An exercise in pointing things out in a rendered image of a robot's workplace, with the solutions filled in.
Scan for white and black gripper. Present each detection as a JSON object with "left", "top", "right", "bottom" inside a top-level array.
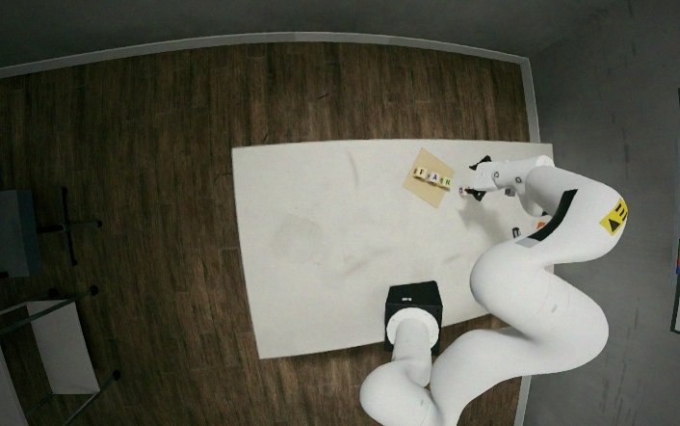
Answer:
[{"left": 464, "top": 155, "right": 502, "bottom": 201}]

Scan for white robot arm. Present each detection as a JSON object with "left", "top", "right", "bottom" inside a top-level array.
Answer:
[{"left": 359, "top": 155, "right": 627, "bottom": 426}]

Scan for tan square mat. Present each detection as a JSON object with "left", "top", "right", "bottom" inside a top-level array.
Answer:
[{"left": 403, "top": 148, "right": 455, "bottom": 208}]

